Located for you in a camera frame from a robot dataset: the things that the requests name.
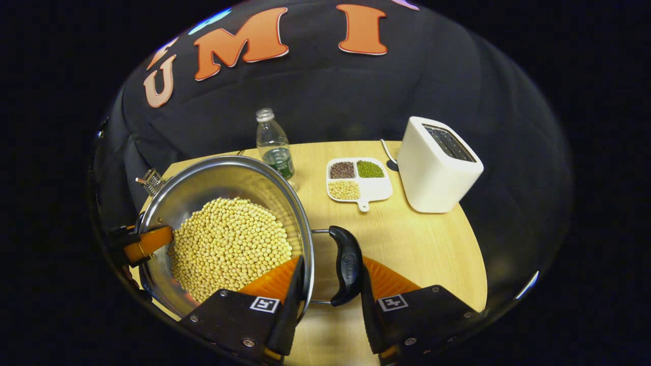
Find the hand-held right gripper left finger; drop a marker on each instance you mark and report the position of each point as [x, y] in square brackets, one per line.
[292, 315]

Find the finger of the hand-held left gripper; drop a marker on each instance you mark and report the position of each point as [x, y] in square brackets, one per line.
[150, 243]

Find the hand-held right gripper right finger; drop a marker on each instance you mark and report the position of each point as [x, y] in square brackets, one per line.
[370, 315]

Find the stainless steel pot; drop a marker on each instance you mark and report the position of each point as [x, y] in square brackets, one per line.
[203, 178]

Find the small glass jar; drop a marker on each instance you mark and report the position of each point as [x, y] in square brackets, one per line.
[152, 182]

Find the pile of soybeans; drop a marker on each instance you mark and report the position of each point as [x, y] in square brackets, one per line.
[229, 244]

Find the white divided bean tray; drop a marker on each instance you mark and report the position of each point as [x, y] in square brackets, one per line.
[374, 190]

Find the heap of yellow beans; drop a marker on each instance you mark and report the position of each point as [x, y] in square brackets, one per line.
[344, 190]

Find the heap of green beans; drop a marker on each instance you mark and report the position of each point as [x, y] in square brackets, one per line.
[370, 169]

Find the heap of red beans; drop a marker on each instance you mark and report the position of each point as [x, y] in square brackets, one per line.
[342, 170]

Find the white toaster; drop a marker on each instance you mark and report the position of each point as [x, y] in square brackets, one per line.
[432, 173]

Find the clear plastic water bottle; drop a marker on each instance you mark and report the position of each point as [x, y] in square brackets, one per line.
[274, 147]

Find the black backdrop cloth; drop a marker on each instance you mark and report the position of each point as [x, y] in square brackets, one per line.
[330, 96]

